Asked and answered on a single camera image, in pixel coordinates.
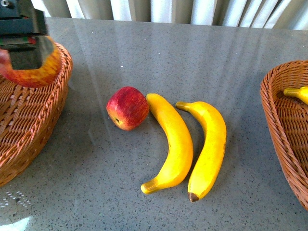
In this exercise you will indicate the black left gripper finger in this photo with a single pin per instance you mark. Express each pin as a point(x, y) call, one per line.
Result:
point(29, 52)

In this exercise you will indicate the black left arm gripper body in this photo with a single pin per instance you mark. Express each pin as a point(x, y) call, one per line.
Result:
point(20, 24)

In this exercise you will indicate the yellow red apple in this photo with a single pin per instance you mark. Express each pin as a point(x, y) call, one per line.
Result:
point(33, 78)

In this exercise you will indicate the yellow banana with cut stem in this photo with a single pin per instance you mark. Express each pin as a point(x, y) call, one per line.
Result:
point(180, 153)

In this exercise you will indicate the yellow banana with brown tip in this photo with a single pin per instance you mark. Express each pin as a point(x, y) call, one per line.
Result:
point(209, 162)

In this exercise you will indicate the left brown wicker basket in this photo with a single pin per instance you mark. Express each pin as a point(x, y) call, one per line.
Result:
point(28, 117)

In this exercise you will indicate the brown wicker basket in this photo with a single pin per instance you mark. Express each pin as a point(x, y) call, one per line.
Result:
point(28, 117)
point(287, 119)

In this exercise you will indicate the white pleated curtain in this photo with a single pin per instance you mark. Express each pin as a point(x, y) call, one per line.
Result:
point(278, 14)

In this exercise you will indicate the right brown wicker basket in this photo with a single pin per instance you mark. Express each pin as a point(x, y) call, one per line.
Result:
point(287, 119)

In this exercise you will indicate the yellow banana in basket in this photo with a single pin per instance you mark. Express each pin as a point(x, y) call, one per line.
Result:
point(300, 93)

